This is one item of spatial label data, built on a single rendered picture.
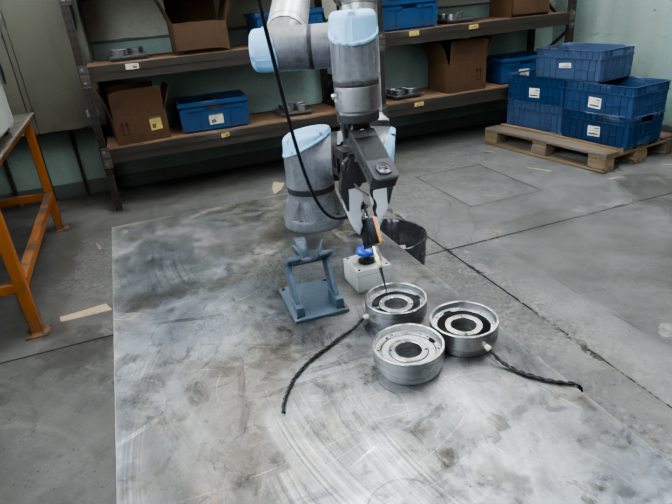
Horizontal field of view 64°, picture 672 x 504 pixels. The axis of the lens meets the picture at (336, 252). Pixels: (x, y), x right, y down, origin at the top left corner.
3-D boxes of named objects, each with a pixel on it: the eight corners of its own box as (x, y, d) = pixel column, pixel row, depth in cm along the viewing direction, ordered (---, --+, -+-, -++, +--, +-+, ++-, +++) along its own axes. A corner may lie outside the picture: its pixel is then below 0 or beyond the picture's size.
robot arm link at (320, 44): (313, 21, 98) (308, 24, 88) (375, 15, 97) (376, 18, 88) (317, 66, 102) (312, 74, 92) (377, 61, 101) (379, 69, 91)
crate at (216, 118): (243, 116, 447) (239, 89, 437) (251, 125, 414) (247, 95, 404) (179, 125, 434) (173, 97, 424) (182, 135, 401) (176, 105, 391)
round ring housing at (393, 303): (409, 296, 99) (408, 276, 97) (439, 324, 90) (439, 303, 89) (356, 311, 96) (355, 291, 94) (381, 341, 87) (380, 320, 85)
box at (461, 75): (494, 87, 476) (496, 35, 457) (442, 95, 461) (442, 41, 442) (466, 82, 513) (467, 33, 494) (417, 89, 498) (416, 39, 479)
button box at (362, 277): (392, 285, 104) (391, 262, 101) (358, 294, 101) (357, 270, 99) (374, 267, 110) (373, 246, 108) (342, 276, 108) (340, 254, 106)
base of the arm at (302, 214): (277, 217, 140) (272, 180, 136) (332, 205, 145) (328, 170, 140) (294, 238, 127) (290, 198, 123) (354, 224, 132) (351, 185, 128)
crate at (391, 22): (416, 25, 472) (415, -3, 462) (438, 26, 439) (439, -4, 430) (361, 31, 457) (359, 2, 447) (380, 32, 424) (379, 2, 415)
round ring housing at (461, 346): (416, 334, 88) (416, 313, 86) (468, 315, 92) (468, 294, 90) (457, 368, 80) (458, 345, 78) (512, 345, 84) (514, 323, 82)
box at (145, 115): (182, 136, 398) (171, 83, 382) (112, 148, 380) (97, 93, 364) (171, 127, 431) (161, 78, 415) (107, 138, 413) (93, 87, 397)
